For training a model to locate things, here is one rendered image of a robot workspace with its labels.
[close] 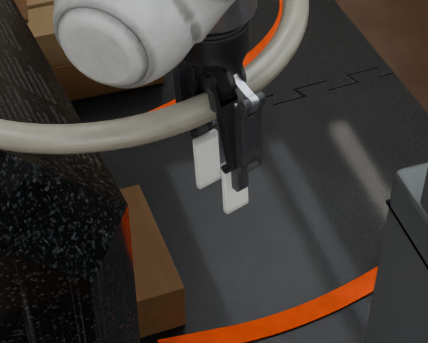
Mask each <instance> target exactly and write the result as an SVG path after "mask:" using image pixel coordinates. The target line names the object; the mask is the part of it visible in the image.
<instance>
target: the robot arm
mask: <svg viewBox="0 0 428 343"><path fill-rule="evenodd" d="M256 10H257V0H54V11H53V23H54V33H55V36H56V39H57V42H58V43H59V45H60V47H61V48H62V49H63V50H64V53H65V54H66V56H67V58H68V59H69V61H70V62H71V63H72V64H73V66H74V67H75V68H76V69H78V70H79V71H80V72H81V73H83V74H84V75H85V76H87V77H88V78H90V79H92V80H94V81H96V82H99V83H101V84H106V85H109V86H113V87H116V88H136V87H139V86H143V85H145V84H148V83H151V82H153V81H155V80H157V79H159V78H160V77H162V76H164V75H165V74H167V73H168V72H169V71H171V70H172V74H173V80H174V91H175V98H176V103H179V102H181V101H184V100H186V99H189V98H191V97H194V96H195V95H198V94H200V93H202V92H204V93H207V94H208V100H209V103H210V109H211V111H213V112H215V113H216V117H217V121H218V123H216V121H215V120H213V121H211V122H208V123H206V124H204V125H202V126H200V127H197V128H195V129H192V130H190V131H188V133H189V135H190V136H191V137H192V141H193V154H194V162H195V177H196V185H197V188H198V189H202V188H204V187H206V186H208V185H209V184H211V183H213V182H216V181H217V180H219V179H220V178H222V190H223V210H224V213H226V214H230V213H231V212H233V211H235V210H237V209H238V208H240V207H242V206H244V205H246V204H247V203H248V185H249V177H248V172H250V171H252V170H253V169H255V168H257V167H259V166H260V165H262V164H263V142H262V109H263V106H264V104H265V100H266V98H265V95H264V93H263V92H262V91H257V92H255V93H253V92H252V91H251V89H250V88H249V87H248V85H247V84H246V72H245V70H244V66H243V60H244V58H245V56H246V54H247V53H248V51H249V49H250V45H251V25H250V19H251V18H252V17H253V16H254V14H255V12H256ZM215 123H216V124H215ZM217 124H218V127H219V131H220V136H221V140H222V144H223V150H224V154H225V160H226V161H225V162H224V163H221V165H220V155H219V144H218V131H217V130H216V129H212V130H210V131H208V129H210V128H212V127H214V126H216V125H217ZM220 169H221V174H220Z"/></svg>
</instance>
